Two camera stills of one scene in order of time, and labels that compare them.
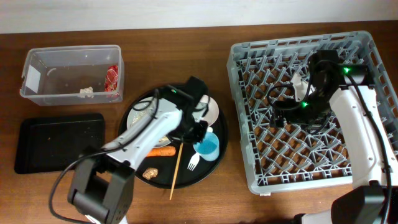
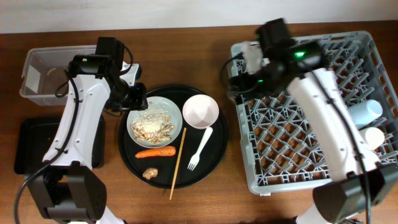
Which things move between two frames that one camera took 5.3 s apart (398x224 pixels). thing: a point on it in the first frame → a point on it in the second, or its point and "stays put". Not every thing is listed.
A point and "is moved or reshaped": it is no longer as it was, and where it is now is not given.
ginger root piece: (150, 173) stays put
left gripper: (202, 130) → (140, 101)
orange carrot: (166, 150) stays put
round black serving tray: (181, 164) stays put
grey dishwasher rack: (292, 133) stays put
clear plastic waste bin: (73, 75) stays put
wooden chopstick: (176, 170) stays put
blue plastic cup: (208, 148) is moved or reshaped
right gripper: (278, 106) → (250, 78)
